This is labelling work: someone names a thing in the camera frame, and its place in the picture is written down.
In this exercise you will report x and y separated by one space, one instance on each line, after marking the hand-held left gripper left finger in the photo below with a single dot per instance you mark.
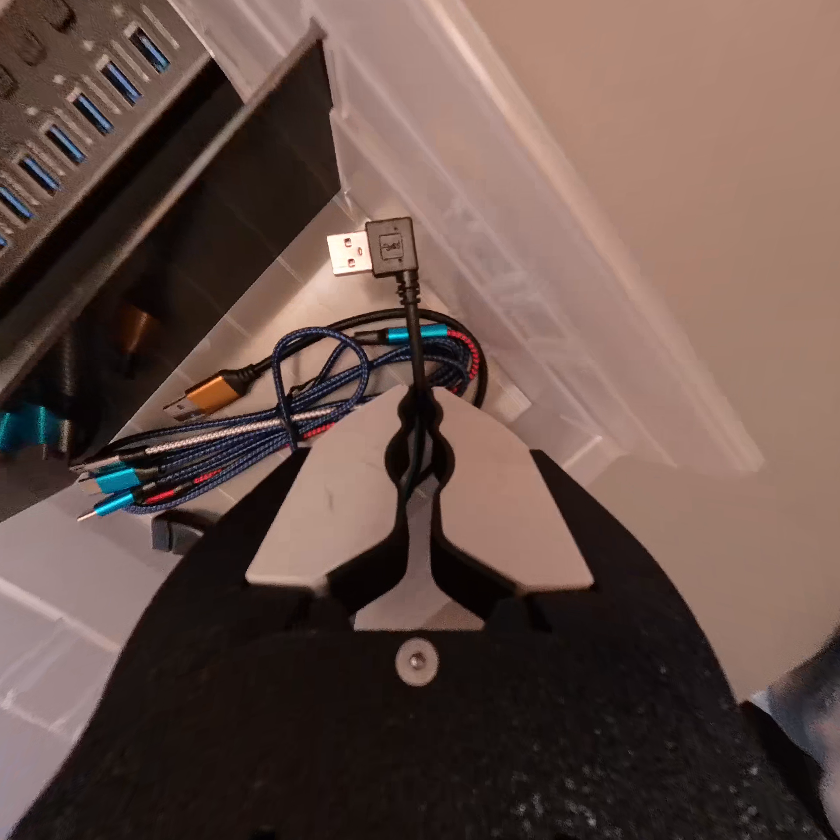
328 512

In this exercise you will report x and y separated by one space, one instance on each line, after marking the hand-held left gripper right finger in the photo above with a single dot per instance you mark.
512 512

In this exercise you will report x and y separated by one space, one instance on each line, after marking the clear plastic bin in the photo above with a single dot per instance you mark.
459 164

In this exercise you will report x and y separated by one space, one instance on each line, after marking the black usb hub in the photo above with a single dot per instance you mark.
59 65

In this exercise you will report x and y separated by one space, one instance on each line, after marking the grey usb plug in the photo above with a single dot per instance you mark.
167 535

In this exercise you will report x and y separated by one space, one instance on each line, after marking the grey multi-port USB hub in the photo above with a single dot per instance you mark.
262 164

